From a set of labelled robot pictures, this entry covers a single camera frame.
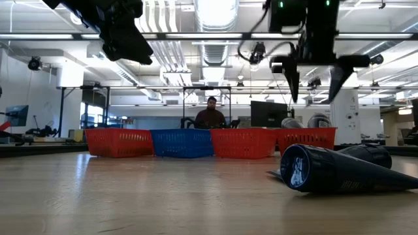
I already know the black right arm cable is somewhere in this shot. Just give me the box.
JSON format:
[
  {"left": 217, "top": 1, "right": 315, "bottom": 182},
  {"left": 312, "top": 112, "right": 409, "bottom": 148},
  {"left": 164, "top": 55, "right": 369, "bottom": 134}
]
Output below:
[{"left": 237, "top": 3, "right": 297, "bottom": 63}]

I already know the yellow container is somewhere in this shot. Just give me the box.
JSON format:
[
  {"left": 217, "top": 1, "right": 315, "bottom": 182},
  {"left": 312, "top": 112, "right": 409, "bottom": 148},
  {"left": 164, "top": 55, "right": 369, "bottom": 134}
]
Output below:
[{"left": 68, "top": 129, "right": 85, "bottom": 143}]

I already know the black tube with blue cap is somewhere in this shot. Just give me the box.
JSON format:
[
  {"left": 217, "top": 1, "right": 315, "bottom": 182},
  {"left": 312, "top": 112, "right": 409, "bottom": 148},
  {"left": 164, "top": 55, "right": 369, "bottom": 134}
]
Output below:
[{"left": 280, "top": 144, "right": 418, "bottom": 193}]

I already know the white round column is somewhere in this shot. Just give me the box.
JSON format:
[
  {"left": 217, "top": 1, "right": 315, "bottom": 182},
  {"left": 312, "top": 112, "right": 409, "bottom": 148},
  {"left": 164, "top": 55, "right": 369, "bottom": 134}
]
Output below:
[{"left": 329, "top": 88, "right": 360, "bottom": 146}]

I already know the person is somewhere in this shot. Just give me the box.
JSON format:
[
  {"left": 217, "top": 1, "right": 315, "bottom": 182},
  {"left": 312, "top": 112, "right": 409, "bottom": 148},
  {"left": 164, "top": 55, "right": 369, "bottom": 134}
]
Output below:
[{"left": 195, "top": 96, "right": 227, "bottom": 129}]

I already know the small blue-screen monitor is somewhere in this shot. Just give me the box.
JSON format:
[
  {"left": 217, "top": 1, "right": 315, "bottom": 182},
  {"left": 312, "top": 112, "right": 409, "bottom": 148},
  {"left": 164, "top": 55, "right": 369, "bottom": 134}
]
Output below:
[{"left": 5, "top": 104, "right": 29, "bottom": 127}]

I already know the grey tube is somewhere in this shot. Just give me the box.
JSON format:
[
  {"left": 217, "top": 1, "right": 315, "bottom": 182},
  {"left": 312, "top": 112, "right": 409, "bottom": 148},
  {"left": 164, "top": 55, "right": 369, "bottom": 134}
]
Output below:
[{"left": 281, "top": 117, "right": 304, "bottom": 129}]

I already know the black tube with ribbed cap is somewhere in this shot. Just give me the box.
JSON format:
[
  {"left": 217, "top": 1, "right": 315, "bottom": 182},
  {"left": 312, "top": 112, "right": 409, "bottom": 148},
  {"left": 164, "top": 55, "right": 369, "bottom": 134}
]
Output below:
[{"left": 266, "top": 142, "right": 393, "bottom": 180}]

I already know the red mesh basket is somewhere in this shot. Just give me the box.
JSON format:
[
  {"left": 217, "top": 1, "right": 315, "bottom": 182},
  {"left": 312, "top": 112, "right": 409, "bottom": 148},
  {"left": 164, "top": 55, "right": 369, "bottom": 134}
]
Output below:
[
  {"left": 210, "top": 128, "right": 278, "bottom": 160},
  {"left": 275, "top": 127, "right": 338, "bottom": 156},
  {"left": 84, "top": 127, "right": 155, "bottom": 157}
]

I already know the black tall frame stand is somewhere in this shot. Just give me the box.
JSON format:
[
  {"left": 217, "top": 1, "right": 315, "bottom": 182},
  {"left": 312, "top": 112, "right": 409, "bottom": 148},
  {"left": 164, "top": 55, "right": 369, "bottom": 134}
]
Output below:
[{"left": 56, "top": 85, "right": 112, "bottom": 138}]

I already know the black overhead frame bar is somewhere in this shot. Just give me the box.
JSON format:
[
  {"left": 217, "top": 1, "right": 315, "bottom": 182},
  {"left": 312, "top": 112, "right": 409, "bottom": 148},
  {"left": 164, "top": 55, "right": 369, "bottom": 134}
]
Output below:
[{"left": 0, "top": 31, "right": 418, "bottom": 41}]

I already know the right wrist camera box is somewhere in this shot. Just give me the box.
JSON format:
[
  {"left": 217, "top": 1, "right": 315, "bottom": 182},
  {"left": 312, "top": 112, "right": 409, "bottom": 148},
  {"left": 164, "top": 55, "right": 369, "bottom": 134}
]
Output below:
[{"left": 268, "top": 0, "right": 308, "bottom": 33}]

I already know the black background rig frame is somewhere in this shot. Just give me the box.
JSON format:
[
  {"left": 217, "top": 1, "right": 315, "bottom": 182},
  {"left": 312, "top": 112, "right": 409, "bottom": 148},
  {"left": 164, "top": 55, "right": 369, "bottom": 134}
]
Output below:
[{"left": 181, "top": 86, "right": 233, "bottom": 129}]

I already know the large black monitor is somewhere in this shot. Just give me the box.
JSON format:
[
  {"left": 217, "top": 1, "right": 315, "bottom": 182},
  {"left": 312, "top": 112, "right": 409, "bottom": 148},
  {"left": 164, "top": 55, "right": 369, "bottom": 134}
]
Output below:
[{"left": 250, "top": 100, "right": 289, "bottom": 129}]

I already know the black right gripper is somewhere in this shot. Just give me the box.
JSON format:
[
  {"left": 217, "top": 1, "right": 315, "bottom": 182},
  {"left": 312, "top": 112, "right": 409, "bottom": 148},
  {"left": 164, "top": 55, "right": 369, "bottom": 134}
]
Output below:
[{"left": 270, "top": 9, "right": 372, "bottom": 104}]

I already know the blue mesh basket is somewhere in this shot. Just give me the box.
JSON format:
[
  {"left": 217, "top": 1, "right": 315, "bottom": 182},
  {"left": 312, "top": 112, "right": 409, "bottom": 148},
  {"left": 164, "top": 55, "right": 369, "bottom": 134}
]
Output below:
[{"left": 150, "top": 129, "right": 216, "bottom": 159}]

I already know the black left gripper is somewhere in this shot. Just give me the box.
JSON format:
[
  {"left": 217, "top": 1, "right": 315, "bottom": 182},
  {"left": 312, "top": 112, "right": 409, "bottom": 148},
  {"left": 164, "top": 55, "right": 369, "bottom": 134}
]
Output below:
[{"left": 61, "top": 0, "right": 154, "bottom": 65}]

